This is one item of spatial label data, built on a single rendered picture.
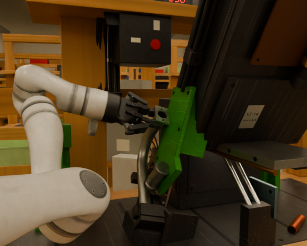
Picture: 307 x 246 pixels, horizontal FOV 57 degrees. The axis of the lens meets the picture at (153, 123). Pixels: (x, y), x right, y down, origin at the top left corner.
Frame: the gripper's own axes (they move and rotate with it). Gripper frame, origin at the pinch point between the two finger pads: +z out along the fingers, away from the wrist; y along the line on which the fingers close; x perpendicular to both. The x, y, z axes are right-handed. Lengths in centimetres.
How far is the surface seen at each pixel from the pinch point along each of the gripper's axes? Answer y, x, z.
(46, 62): 547, 448, -67
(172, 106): 1.7, -4.3, 2.8
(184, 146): -9.9, -3.4, 5.1
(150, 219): -23.7, 8.2, 0.7
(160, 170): -15.8, -0.2, -0.1
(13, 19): 874, 579, -215
